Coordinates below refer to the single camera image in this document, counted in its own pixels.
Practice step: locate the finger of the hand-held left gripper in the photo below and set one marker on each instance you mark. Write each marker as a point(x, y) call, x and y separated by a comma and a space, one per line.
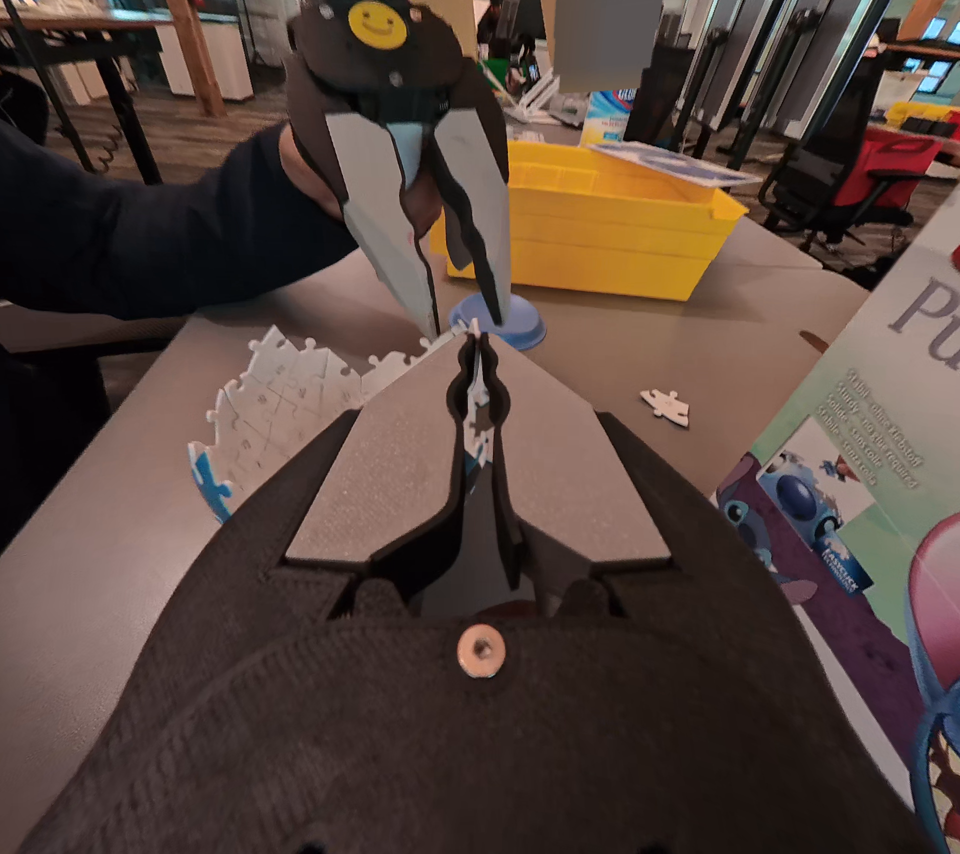
point(371, 194)
point(484, 194)

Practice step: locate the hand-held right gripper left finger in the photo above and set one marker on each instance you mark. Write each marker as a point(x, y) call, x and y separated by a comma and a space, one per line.
point(375, 479)

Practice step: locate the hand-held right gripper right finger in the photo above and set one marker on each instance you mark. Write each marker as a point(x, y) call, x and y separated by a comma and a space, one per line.
point(577, 479)

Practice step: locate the white and blue puzzle piece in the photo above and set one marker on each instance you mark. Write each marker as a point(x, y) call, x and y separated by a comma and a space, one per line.
point(480, 428)

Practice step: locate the partly built white puzzle ball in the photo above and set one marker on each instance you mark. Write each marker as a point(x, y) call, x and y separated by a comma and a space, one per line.
point(285, 411)

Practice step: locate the person's left forearm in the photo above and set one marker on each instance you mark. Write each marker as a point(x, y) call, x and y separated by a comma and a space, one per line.
point(150, 231)

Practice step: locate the loose white puzzle piece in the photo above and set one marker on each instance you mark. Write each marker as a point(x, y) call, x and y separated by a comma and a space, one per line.
point(666, 408)

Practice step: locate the blue puzzle ball stand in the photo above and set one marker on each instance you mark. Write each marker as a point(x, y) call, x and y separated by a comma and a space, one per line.
point(525, 325)

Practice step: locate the cartoon printed puzzle box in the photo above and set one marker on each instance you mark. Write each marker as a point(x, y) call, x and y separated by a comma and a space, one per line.
point(847, 464)

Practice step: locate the person's left hand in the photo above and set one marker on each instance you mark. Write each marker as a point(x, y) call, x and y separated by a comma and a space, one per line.
point(307, 183)

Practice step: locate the white folding stand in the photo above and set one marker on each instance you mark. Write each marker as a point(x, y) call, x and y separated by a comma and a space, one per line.
point(540, 98)

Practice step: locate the yellow plastic bin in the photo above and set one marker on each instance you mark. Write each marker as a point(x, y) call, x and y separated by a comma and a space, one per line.
point(600, 246)

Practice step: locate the disinfectant wipes canister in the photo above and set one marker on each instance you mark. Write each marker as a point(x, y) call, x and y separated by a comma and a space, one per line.
point(604, 119)

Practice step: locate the white cabinet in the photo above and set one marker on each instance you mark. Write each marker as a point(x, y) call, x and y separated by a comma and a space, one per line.
point(225, 59)

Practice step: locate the blue printed sheet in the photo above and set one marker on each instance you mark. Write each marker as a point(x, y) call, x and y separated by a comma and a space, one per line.
point(675, 164)

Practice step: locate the black-legged wooden desk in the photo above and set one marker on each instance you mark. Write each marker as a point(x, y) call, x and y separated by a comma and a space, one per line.
point(90, 21)

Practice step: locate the black office chair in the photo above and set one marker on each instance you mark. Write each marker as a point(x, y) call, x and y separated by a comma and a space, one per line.
point(814, 134)

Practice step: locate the grey partition panels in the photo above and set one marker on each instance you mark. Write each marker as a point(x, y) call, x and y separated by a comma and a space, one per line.
point(780, 6)

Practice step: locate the wooden post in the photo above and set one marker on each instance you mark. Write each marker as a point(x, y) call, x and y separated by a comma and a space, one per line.
point(180, 6)

